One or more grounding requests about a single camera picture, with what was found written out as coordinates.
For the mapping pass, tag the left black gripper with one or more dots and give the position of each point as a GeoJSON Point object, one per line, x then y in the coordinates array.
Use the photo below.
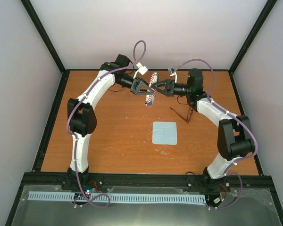
{"type": "Point", "coordinates": [136, 89]}

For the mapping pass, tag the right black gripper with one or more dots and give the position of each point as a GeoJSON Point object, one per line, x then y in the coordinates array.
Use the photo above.
{"type": "Point", "coordinates": [169, 92]}

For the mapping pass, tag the american flag glasses case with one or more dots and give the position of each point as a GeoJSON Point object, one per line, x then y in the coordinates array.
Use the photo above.
{"type": "Point", "coordinates": [149, 100]}

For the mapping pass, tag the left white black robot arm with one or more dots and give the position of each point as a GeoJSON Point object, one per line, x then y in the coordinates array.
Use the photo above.
{"type": "Point", "coordinates": [81, 118]}

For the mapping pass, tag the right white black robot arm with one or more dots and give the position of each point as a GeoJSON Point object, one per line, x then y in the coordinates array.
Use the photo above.
{"type": "Point", "coordinates": [235, 140]}

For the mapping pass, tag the brown sunglasses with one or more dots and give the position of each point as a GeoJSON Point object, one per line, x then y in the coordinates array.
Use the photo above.
{"type": "Point", "coordinates": [188, 116]}

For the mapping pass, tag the light blue square mat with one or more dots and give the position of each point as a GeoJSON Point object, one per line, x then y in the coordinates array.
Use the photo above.
{"type": "Point", "coordinates": [164, 133]}

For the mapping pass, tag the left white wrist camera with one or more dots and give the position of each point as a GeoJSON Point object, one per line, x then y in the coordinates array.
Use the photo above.
{"type": "Point", "coordinates": [141, 70]}

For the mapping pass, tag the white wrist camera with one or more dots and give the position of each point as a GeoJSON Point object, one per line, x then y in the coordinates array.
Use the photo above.
{"type": "Point", "coordinates": [172, 73]}
{"type": "Point", "coordinates": [141, 70]}

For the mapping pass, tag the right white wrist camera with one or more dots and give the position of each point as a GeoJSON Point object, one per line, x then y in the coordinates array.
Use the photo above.
{"type": "Point", "coordinates": [172, 73]}

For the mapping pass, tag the black aluminium frame rail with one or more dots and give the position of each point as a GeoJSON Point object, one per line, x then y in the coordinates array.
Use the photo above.
{"type": "Point", "coordinates": [188, 182]}

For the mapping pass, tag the light blue slotted cable duct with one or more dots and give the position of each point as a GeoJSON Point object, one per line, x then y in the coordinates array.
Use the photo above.
{"type": "Point", "coordinates": [122, 198]}

